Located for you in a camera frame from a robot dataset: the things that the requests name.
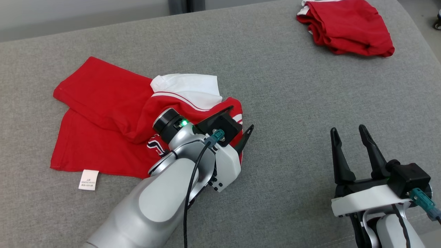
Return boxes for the grey partition post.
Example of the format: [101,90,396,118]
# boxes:
[168,0,206,15]

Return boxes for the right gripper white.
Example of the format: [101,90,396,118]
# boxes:
[330,124,412,217]

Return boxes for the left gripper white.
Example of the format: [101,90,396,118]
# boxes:
[209,124,255,193]

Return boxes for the red t-shirt with white sleeves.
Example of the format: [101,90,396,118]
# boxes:
[51,56,244,190]

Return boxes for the red basketball shorts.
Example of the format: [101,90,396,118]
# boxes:
[296,0,395,58]

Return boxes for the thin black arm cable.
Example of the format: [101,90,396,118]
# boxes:
[393,205,410,248]

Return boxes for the left camera cable teal plug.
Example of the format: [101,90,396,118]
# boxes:
[183,129,225,248]

